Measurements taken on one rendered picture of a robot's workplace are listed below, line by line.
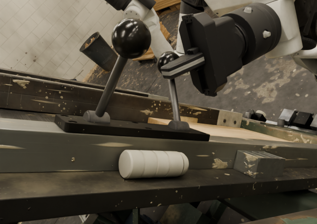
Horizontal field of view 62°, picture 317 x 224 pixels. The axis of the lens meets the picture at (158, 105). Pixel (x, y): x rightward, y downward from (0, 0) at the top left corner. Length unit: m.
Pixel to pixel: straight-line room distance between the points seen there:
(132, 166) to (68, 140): 0.07
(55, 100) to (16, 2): 5.36
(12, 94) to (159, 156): 0.41
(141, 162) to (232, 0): 0.65
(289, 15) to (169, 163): 0.34
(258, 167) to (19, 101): 0.48
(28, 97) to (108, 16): 5.93
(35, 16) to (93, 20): 1.20
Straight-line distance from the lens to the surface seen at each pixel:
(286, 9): 0.51
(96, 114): 0.29
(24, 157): 0.27
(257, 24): 0.43
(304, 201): 0.52
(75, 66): 6.04
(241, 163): 0.42
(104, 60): 5.11
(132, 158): 0.27
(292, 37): 0.52
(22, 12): 5.94
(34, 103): 0.63
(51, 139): 0.27
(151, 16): 1.01
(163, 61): 0.39
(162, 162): 0.29
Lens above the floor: 1.62
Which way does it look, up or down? 31 degrees down
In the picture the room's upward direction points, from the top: 45 degrees counter-clockwise
